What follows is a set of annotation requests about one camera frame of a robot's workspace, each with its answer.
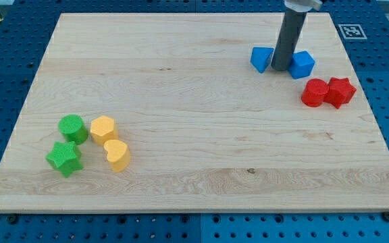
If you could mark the red star block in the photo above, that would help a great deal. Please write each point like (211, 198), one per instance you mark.
(341, 91)

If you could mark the light wooden board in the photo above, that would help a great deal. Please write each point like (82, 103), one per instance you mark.
(207, 132)

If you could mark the green cylinder block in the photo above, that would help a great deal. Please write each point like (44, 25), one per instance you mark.
(73, 129)

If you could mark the yellow hexagon block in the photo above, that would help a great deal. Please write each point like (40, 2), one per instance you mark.
(103, 129)

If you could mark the red cylinder block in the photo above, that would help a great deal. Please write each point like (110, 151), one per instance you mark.
(314, 92)

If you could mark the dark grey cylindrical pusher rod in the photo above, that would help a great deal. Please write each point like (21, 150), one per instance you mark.
(290, 30)

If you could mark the blue cube block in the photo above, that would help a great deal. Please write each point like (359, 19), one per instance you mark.
(301, 65)

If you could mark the yellow heart block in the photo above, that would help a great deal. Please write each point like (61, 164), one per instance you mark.
(118, 154)

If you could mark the green star block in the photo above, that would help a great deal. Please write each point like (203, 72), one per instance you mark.
(65, 158)

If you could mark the white fiducial marker tag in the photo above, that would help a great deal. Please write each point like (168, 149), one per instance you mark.
(352, 32)

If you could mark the blue triangular prism block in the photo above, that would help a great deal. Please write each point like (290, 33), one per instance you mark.
(261, 58)

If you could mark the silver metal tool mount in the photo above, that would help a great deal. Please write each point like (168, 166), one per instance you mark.
(303, 5)

